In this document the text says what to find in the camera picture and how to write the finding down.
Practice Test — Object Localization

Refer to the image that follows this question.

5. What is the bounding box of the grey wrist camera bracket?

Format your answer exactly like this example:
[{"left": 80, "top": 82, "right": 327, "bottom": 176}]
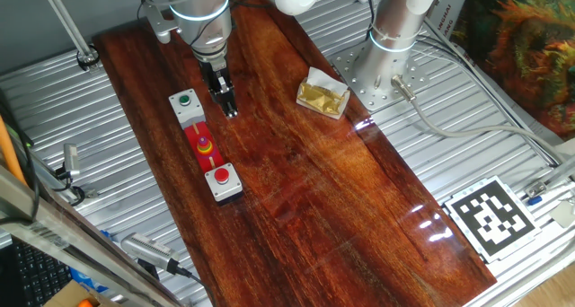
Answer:
[{"left": 139, "top": 0, "right": 181, "bottom": 46}]

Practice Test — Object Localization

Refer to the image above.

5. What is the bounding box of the white box green button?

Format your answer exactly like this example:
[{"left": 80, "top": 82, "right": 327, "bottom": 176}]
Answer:
[{"left": 168, "top": 88, "right": 207, "bottom": 131}]

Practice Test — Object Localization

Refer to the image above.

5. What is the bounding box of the small grey camera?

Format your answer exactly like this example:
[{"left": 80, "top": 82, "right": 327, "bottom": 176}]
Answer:
[{"left": 61, "top": 143, "right": 83, "bottom": 179}]

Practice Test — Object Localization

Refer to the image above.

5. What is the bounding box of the colourful painting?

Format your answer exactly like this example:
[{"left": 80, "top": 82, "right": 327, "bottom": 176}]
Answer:
[{"left": 450, "top": 0, "right": 575, "bottom": 141}]

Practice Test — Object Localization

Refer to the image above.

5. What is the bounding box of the brown cardboard box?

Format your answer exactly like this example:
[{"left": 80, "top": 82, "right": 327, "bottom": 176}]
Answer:
[{"left": 43, "top": 279, "right": 120, "bottom": 307}]

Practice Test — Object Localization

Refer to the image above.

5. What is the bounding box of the metal rod stand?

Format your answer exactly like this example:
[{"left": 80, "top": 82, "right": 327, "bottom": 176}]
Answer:
[{"left": 38, "top": 0, "right": 102, "bottom": 73}]

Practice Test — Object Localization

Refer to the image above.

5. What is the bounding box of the white tag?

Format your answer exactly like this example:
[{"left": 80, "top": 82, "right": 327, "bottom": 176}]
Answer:
[{"left": 549, "top": 199, "right": 575, "bottom": 230}]

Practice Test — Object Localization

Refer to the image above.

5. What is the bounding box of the black camera cable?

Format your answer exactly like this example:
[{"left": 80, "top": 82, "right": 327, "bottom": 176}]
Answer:
[{"left": 173, "top": 265, "right": 217, "bottom": 307}]

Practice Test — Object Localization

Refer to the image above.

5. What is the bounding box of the blue packet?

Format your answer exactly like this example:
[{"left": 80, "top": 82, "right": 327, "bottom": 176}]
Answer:
[{"left": 69, "top": 229, "right": 111, "bottom": 295}]

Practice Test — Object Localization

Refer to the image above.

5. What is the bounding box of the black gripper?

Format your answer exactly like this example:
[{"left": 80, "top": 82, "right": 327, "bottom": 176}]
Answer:
[{"left": 199, "top": 55, "right": 239, "bottom": 119}]

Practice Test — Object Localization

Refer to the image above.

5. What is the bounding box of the aluminium frame bar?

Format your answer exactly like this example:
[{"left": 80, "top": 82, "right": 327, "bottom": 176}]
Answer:
[{"left": 0, "top": 162, "right": 183, "bottom": 307}]

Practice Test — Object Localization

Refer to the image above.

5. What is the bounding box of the printed cardboard box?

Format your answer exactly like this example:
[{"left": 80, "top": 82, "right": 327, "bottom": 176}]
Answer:
[{"left": 425, "top": 0, "right": 471, "bottom": 41}]

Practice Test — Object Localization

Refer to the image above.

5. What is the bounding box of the wood grain board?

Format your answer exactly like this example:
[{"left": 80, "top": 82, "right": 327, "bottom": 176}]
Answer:
[{"left": 92, "top": 0, "right": 498, "bottom": 307}]

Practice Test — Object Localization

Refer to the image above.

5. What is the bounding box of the aluminium profile bar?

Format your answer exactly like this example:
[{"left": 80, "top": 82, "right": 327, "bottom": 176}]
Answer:
[{"left": 536, "top": 152, "right": 575, "bottom": 189}]

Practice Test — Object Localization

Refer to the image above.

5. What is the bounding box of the black white marker board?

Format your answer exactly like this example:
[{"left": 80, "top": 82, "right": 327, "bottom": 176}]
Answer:
[{"left": 443, "top": 175, "right": 543, "bottom": 265}]

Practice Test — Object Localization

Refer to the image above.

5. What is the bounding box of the red Hanoi base with pegs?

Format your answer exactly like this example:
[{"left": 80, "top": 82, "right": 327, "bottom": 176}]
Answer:
[{"left": 182, "top": 120, "right": 226, "bottom": 176}]

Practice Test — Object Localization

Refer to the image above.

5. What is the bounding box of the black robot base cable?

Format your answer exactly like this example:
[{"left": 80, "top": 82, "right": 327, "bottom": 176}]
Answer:
[{"left": 363, "top": 0, "right": 378, "bottom": 32}]

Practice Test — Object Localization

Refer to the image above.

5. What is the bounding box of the grey cable with metal plug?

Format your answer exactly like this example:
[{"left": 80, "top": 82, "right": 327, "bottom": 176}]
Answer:
[{"left": 390, "top": 75, "right": 575, "bottom": 164}]

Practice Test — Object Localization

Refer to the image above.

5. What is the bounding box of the black hanging cable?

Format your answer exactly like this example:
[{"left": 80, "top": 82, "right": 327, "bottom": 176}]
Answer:
[{"left": 0, "top": 89, "right": 42, "bottom": 225}]

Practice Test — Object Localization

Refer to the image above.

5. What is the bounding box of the white cable tie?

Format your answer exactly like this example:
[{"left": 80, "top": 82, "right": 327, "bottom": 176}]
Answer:
[{"left": 370, "top": 22, "right": 426, "bottom": 44}]

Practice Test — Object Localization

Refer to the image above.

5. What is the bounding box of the black keyboard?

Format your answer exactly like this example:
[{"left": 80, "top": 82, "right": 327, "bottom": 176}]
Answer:
[{"left": 9, "top": 238, "right": 74, "bottom": 307}]

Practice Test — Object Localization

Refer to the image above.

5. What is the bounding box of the white box red button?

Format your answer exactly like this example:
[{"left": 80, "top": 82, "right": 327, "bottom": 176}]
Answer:
[{"left": 204, "top": 162, "right": 244, "bottom": 205}]

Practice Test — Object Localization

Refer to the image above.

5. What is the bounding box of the small metal clamp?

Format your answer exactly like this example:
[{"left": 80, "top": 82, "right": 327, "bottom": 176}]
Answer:
[{"left": 524, "top": 180, "right": 548, "bottom": 198}]

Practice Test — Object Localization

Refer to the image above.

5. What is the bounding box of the silver depth camera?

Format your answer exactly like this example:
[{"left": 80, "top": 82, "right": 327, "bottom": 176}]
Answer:
[{"left": 119, "top": 232, "right": 181, "bottom": 276}]

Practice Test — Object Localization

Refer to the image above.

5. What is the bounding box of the gold foil wrapper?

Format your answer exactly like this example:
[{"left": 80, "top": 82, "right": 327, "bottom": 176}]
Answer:
[{"left": 298, "top": 82, "right": 347, "bottom": 116}]

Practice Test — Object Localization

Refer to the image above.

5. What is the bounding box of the gold foil packet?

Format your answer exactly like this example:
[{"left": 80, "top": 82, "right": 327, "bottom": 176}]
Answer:
[{"left": 295, "top": 66, "right": 351, "bottom": 121}]

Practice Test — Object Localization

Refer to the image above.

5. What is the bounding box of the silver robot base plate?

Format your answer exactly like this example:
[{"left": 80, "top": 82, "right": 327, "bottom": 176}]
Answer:
[{"left": 331, "top": 40, "right": 429, "bottom": 113}]

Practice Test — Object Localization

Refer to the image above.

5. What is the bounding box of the orange pole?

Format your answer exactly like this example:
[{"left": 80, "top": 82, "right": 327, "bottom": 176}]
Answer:
[{"left": 0, "top": 115, "right": 27, "bottom": 186}]

